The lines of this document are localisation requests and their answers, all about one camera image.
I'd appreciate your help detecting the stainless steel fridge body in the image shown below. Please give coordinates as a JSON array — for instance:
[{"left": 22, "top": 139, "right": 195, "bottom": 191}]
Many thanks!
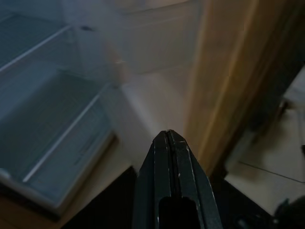
[{"left": 0, "top": 0, "right": 134, "bottom": 215}]

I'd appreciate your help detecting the glass fridge shelf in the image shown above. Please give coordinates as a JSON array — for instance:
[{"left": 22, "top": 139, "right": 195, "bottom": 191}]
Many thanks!
[
  {"left": 0, "top": 13, "right": 72, "bottom": 72},
  {"left": 0, "top": 69, "right": 115, "bottom": 184}
]

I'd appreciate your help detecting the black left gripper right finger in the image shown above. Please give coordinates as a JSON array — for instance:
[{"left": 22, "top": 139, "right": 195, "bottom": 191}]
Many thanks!
[{"left": 169, "top": 130, "right": 224, "bottom": 229}]

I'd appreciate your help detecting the steel fridge door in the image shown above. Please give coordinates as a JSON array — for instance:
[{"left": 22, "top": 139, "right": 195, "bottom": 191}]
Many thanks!
[{"left": 116, "top": 0, "right": 301, "bottom": 177}]

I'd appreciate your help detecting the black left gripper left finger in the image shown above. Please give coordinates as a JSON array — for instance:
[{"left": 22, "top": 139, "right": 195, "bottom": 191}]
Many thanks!
[{"left": 132, "top": 130, "right": 179, "bottom": 229}]

